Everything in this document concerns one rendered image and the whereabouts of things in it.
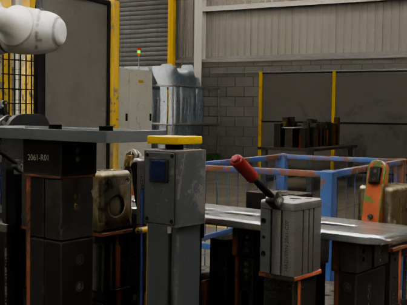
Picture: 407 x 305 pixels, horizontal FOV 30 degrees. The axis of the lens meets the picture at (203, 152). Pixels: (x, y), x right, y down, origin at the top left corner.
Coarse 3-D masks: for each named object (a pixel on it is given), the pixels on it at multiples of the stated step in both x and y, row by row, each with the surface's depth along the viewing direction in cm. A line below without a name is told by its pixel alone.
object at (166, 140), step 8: (152, 136) 111; (160, 136) 110; (168, 136) 109; (176, 136) 109; (184, 136) 110; (192, 136) 111; (200, 136) 112; (168, 144) 109; (176, 144) 108; (184, 144) 110; (192, 144) 111
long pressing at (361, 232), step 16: (208, 208) 154; (224, 208) 154; (240, 208) 154; (208, 224) 140; (224, 224) 137; (240, 224) 135; (256, 224) 133; (336, 224) 135; (352, 224) 134; (368, 224) 134; (384, 224) 134; (336, 240) 123; (352, 240) 121; (368, 240) 120; (384, 240) 120; (400, 240) 124
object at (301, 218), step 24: (264, 216) 118; (288, 216) 115; (312, 216) 119; (264, 240) 118; (288, 240) 115; (312, 240) 119; (264, 264) 118; (288, 264) 115; (312, 264) 120; (264, 288) 119; (288, 288) 117; (312, 288) 121
